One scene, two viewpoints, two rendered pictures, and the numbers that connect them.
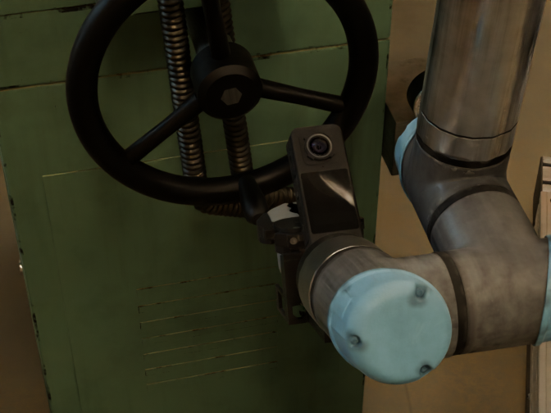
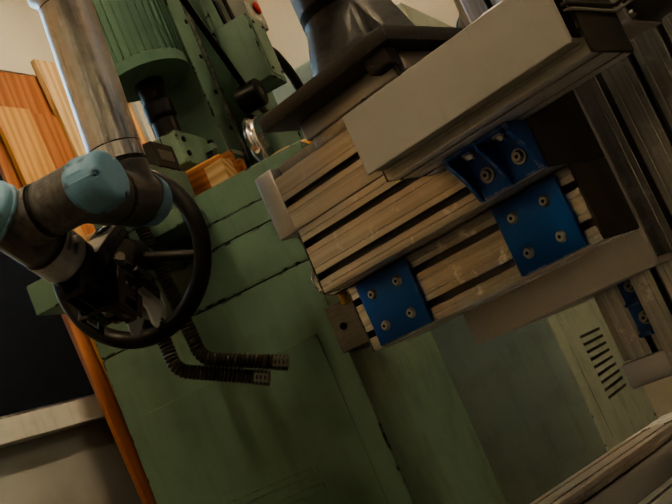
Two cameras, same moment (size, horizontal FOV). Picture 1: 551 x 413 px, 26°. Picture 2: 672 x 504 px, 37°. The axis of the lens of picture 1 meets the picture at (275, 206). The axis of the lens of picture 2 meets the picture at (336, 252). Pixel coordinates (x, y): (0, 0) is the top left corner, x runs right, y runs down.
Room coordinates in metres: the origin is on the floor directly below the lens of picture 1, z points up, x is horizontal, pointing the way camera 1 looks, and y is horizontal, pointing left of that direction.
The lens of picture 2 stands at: (-0.31, -1.01, 0.43)
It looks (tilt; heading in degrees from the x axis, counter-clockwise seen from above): 9 degrees up; 30
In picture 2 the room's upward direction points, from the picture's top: 23 degrees counter-clockwise
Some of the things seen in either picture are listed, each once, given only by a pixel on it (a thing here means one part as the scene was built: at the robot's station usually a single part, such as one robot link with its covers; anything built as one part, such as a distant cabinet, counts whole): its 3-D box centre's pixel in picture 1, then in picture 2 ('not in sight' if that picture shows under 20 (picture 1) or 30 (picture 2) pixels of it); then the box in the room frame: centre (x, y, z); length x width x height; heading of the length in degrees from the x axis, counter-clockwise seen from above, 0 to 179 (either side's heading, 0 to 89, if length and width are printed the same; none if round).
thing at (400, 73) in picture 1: (412, 115); (366, 319); (1.15, -0.16, 0.58); 0.12 x 0.08 x 0.08; 13
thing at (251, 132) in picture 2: not in sight; (261, 142); (1.38, 0.03, 1.02); 0.12 x 0.03 x 0.12; 13
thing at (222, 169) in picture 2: not in sight; (221, 173); (1.12, -0.03, 0.92); 0.04 x 0.03 x 0.04; 93
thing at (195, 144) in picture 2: not in sight; (185, 160); (1.25, 0.13, 1.03); 0.14 x 0.07 x 0.09; 13
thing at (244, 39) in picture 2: not in sight; (251, 56); (1.47, 0.02, 1.23); 0.09 x 0.08 x 0.15; 13
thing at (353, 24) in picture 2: not in sight; (357, 38); (0.81, -0.51, 0.87); 0.15 x 0.15 x 0.10
